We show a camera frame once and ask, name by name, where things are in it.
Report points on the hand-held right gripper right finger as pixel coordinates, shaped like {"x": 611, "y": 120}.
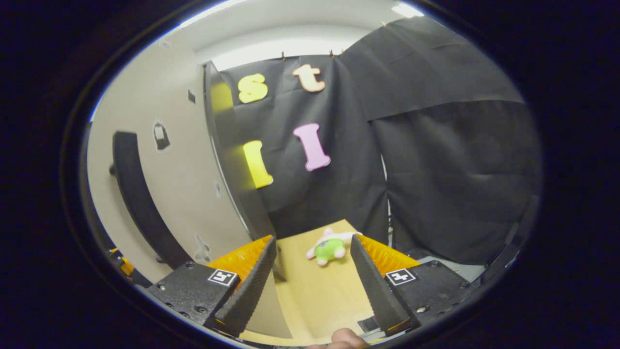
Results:
{"x": 375, "y": 286}

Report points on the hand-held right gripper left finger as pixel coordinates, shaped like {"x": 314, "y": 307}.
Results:
{"x": 249, "y": 291}

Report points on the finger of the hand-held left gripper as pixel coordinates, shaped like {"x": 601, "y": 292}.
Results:
{"x": 126, "y": 265}

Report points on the beige cabinet door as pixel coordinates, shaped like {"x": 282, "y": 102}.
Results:
{"x": 184, "y": 184}

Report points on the green and pink plush toy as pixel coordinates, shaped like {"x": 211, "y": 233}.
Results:
{"x": 329, "y": 248}

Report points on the black backdrop cloth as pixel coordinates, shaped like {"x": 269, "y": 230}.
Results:
{"x": 436, "y": 169}

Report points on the ceiling light panel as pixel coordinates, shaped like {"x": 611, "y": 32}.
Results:
{"x": 408, "y": 9}

